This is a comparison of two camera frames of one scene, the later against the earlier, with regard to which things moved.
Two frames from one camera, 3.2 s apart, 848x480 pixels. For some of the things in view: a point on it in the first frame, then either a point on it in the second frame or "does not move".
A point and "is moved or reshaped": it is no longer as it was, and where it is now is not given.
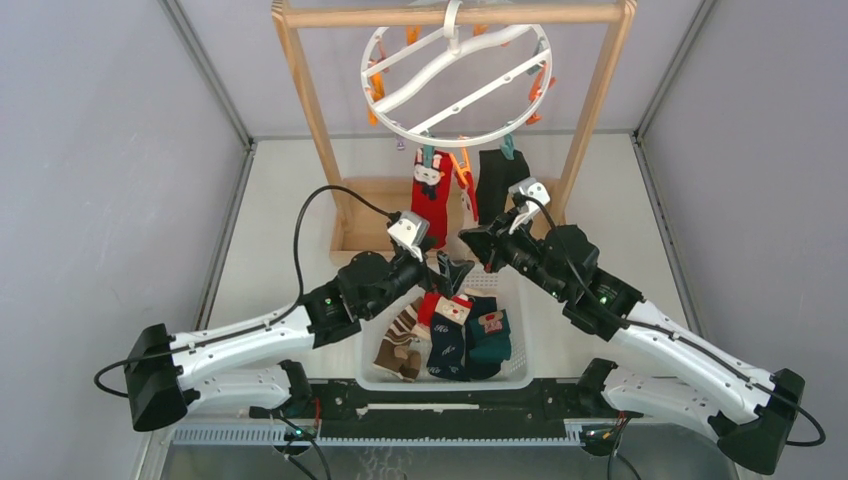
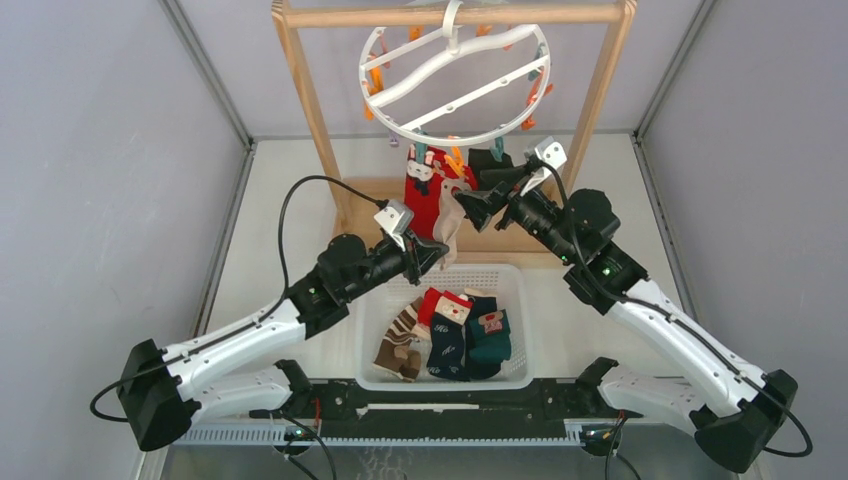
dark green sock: (490, 337) does not move
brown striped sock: (393, 353) does not move
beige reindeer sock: (459, 217) is moved or reshaped
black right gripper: (490, 243) → (480, 205)
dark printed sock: (447, 358) does not move
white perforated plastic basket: (510, 287) does not move
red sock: (430, 188) is moved or reshaped
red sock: (427, 307) does not move
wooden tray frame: (362, 208) does not move
